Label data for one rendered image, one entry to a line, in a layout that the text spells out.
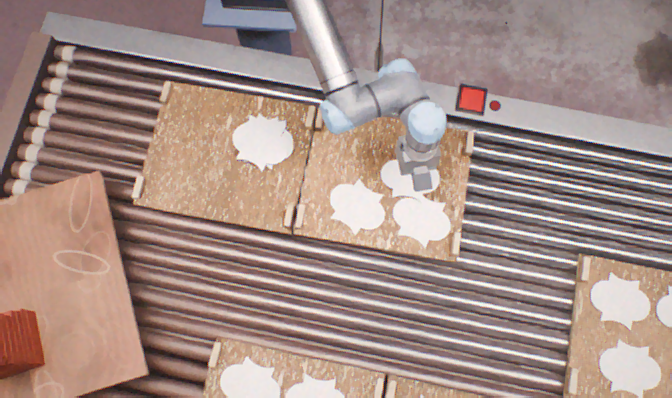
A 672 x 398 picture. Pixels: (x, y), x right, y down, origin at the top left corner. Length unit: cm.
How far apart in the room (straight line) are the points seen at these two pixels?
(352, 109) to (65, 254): 77
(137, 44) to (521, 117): 107
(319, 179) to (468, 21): 149
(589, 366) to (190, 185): 107
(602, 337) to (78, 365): 122
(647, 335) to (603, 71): 153
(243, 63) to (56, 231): 66
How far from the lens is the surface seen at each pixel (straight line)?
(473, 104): 190
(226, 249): 179
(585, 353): 181
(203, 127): 187
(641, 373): 185
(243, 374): 172
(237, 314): 176
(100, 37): 209
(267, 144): 180
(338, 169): 180
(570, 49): 314
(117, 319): 170
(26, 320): 171
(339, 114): 143
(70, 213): 178
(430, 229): 177
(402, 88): 146
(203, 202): 181
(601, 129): 199
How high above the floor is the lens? 265
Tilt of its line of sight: 72 degrees down
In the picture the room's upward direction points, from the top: 1 degrees counter-clockwise
